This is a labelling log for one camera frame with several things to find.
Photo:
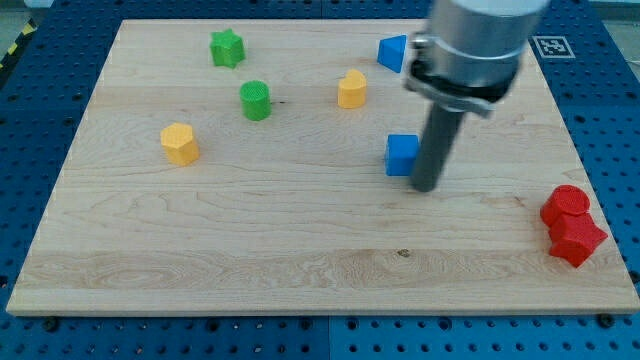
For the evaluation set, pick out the blue cube block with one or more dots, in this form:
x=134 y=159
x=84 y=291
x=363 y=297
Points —
x=400 y=154

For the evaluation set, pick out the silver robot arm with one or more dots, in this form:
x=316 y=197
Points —
x=465 y=60

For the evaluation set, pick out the red cylinder block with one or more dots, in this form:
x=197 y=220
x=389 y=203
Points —
x=564 y=200

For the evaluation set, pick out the yellow hexagon block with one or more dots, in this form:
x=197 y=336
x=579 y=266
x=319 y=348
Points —
x=179 y=143

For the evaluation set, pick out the red star block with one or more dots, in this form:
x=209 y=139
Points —
x=575 y=238

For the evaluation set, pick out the wooden board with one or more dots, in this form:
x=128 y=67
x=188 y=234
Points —
x=294 y=214

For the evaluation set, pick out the green cylinder block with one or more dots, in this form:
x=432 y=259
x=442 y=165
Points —
x=255 y=100

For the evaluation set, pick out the green star block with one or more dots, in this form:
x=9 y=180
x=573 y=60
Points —
x=226 y=48

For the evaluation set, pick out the yellow heart block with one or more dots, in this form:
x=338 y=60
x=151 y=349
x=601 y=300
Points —
x=352 y=89

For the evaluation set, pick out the white fiducial marker tag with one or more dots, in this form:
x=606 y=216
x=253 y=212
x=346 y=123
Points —
x=553 y=47

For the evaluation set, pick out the blue triangle block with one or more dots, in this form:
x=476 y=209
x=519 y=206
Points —
x=391 y=52

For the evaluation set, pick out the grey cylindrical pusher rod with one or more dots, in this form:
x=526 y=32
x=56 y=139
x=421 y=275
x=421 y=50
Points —
x=438 y=137

